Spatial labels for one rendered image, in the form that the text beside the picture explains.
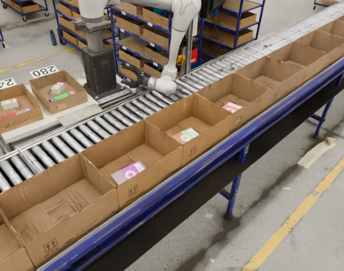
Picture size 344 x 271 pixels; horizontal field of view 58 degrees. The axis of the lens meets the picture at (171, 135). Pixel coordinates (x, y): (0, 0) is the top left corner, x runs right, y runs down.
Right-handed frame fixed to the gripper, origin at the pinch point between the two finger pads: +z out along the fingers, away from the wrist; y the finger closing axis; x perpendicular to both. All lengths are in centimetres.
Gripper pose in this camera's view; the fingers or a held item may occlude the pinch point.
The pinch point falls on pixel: (123, 74)
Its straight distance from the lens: 238.4
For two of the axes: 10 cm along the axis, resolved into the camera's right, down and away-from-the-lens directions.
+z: -9.6, -2.7, 0.3
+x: 2.2, -6.8, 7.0
